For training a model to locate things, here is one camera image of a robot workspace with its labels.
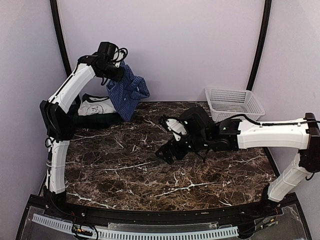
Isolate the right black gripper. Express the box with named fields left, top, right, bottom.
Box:
left=155, top=132, right=211, bottom=164

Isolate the blue checkered shirt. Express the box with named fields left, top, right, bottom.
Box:
left=106, top=61, right=150, bottom=122

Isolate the white and green raglan shirt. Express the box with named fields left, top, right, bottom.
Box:
left=77, top=93, right=117, bottom=116

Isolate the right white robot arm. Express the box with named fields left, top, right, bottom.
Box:
left=155, top=112, right=320, bottom=217

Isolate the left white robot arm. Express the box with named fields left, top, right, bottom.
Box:
left=40, top=50, right=128, bottom=218

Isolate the white plastic laundry basket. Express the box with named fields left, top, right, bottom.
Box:
left=204, top=86, right=266, bottom=122

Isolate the dark green plaid garment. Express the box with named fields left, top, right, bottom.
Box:
left=67, top=104, right=124, bottom=129

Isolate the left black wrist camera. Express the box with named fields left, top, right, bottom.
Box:
left=97, top=41, right=129, bottom=68

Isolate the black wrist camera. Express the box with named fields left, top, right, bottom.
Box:
left=97, top=41, right=129, bottom=68
left=158, top=106, right=213, bottom=141

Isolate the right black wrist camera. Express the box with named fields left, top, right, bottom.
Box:
left=158, top=106, right=213, bottom=141

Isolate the left black frame post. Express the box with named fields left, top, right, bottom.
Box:
left=49, top=0, right=72, bottom=76

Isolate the black frame post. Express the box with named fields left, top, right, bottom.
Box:
left=246, top=0, right=272, bottom=91
left=49, top=0, right=72, bottom=76

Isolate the black curved front rail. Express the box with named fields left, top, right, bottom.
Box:
left=27, top=193, right=301, bottom=228

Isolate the white slotted cable duct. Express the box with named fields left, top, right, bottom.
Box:
left=32, top=213, right=239, bottom=240

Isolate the right black frame post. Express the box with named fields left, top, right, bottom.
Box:
left=246, top=0, right=272, bottom=91

